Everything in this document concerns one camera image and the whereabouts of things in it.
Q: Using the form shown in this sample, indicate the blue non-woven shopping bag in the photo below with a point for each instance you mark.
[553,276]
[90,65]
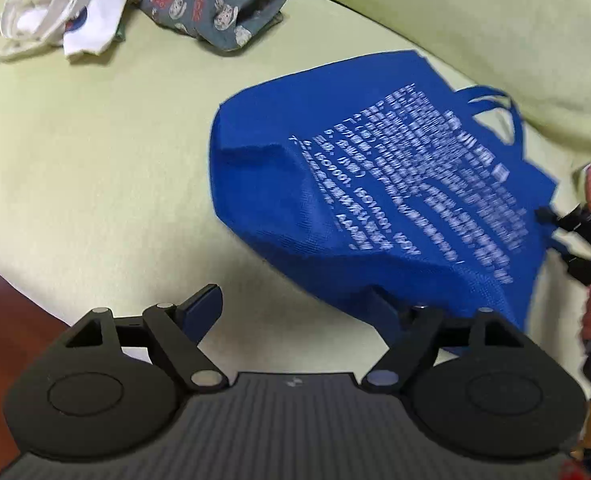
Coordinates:
[374,185]

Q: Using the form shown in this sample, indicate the light green sofa cover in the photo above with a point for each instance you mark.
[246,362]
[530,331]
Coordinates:
[105,192]

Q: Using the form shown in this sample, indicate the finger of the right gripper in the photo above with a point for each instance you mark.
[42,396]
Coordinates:
[548,217]

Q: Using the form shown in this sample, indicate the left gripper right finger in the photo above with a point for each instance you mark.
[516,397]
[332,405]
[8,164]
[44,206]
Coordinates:
[411,334]

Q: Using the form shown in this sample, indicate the white canvas tote bag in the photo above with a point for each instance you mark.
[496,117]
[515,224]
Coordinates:
[77,26]

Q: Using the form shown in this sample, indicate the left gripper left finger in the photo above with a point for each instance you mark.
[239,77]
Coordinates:
[174,334]

